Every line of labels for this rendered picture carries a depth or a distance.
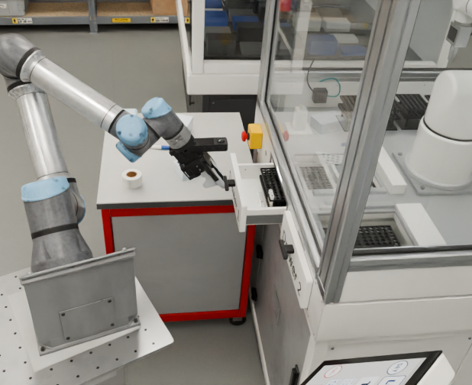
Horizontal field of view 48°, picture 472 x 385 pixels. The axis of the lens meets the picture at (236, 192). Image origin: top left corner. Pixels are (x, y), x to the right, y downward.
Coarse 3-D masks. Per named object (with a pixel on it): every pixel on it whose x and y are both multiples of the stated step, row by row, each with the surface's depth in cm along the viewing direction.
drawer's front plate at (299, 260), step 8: (288, 216) 157; (288, 224) 155; (288, 232) 156; (296, 232) 152; (288, 240) 156; (296, 240) 150; (296, 248) 147; (296, 256) 147; (304, 256) 145; (288, 264) 157; (296, 264) 147; (304, 264) 142; (296, 272) 147; (304, 272) 140; (296, 280) 148; (304, 280) 140; (312, 280) 138; (296, 288) 148; (304, 288) 140; (304, 296) 141; (304, 304) 143
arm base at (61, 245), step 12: (48, 228) 130; (60, 228) 131; (72, 228) 133; (36, 240) 131; (48, 240) 130; (60, 240) 130; (72, 240) 132; (84, 240) 136; (36, 252) 130; (48, 252) 129; (60, 252) 129; (72, 252) 130; (84, 252) 132; (36, 264) 129; (48, 264) 128; (60, 264) 128
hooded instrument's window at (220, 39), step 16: (208, 0) 217; (224, 0) 218; (240, 0) 219; (256, 0) 220; (208, 16) 221; (224, 16) 222; (240, 16) 223; (256, 16) 224; (208, 32) 226; (224, 32) 226; (240, 32) 227; (256, 32) 228; (208, 48) 230; (224, 48) 231; (240, 48) 232; (256, 48) 233
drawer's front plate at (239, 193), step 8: (232, 160) 179; (232, 168) 178; (232, 176) 178; (240, 176) 172; (240, 184) 168; (240, 192) 165; (240, 200) 163; (240, 208) 163; (240, 216) 164; (240, 224) 165
